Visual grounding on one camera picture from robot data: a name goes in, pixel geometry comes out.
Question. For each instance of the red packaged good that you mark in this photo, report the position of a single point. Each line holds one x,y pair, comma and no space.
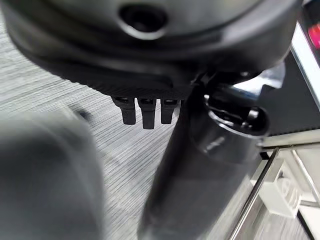
314,36

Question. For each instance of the grey robot leg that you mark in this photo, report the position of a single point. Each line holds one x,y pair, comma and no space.
42,180

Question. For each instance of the white box with grey print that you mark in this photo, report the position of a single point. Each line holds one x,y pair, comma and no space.
277,197

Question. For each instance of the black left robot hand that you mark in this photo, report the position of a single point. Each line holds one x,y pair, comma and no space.
160,55

